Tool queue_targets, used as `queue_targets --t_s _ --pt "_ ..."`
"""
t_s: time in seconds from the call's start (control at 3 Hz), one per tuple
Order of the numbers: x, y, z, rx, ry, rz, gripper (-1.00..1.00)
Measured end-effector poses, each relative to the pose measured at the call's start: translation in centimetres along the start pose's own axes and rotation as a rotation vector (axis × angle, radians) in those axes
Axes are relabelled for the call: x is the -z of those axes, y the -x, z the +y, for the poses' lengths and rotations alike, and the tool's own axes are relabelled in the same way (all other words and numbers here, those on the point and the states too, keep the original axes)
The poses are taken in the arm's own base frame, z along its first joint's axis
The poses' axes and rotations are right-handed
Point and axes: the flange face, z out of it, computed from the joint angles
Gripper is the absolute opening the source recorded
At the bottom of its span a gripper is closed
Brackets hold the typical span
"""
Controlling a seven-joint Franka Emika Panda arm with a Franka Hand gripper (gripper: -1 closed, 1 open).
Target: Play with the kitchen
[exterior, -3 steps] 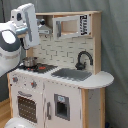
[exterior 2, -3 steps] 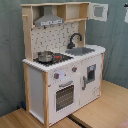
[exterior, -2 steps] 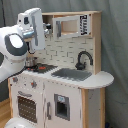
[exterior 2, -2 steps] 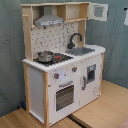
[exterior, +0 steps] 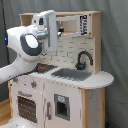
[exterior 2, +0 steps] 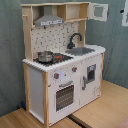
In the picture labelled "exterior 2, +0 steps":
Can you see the red stove knob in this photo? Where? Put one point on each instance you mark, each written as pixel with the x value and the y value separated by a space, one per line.
pixel 74 69
pixel 56 75

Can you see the white microwave door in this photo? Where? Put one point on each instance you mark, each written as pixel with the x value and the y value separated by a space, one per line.
pixel 98 11

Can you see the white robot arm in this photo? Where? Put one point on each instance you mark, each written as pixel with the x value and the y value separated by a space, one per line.
pixel 125 15

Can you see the wooden toy kitchen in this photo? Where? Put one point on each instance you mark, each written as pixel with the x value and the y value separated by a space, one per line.
pixel 57 39

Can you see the black toy stovetop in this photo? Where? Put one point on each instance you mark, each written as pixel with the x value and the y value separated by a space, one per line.
pixel 57 58

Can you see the grey toy sink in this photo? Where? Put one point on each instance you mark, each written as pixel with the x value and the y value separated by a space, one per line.
pixel 79 51

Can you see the silver toy pot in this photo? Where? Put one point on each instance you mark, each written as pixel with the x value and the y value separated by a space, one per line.
pixel 45 56

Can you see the white dishwasher door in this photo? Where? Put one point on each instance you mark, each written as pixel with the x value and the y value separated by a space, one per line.
pixel 90 79

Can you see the white oven door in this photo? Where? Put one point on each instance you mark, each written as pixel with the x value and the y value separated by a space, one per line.
pixel 63 98

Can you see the grey range hood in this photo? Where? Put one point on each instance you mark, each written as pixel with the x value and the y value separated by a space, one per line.
pixel 48 18

